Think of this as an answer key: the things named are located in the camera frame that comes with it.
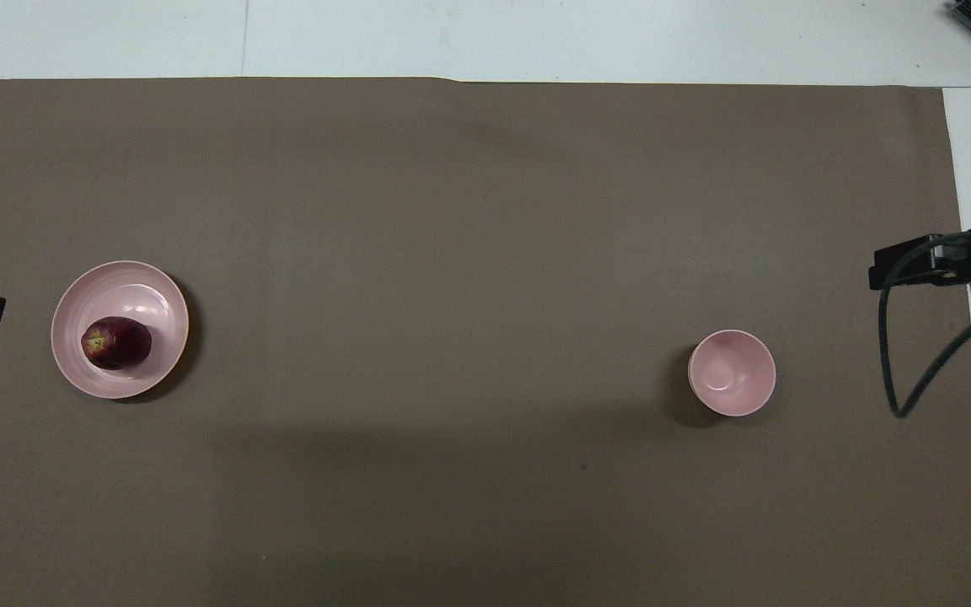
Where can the pink plate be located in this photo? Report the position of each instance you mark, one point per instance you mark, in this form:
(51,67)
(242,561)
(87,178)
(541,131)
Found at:
(136,291)

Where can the brown table mat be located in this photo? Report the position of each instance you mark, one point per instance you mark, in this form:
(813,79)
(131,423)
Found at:
(469,295)

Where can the dark red apple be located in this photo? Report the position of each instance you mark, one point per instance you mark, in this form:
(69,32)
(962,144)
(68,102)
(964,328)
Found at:
(119,344)

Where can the pink bowl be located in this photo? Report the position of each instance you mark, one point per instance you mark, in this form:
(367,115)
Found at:
(734,375)

